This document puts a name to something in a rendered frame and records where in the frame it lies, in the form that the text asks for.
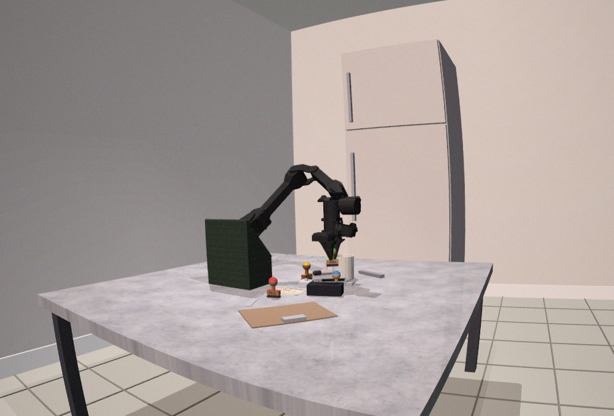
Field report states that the rubber stamp with yellow-topped handle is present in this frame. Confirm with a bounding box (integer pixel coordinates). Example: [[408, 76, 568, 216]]
[[301, 262, 313, 279]]

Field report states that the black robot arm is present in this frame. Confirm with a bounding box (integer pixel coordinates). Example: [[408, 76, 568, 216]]
[[240, 164, 361, 238]]

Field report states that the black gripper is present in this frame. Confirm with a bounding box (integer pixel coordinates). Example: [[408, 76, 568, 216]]
[[312, 215, 347, 260]]

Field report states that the beige card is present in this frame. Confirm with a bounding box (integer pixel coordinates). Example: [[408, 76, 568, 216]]
[[277, 286, 307, 295]]

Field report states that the red rubber stamp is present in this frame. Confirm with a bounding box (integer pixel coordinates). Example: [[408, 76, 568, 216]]
[[267, 278, 281, 298]]

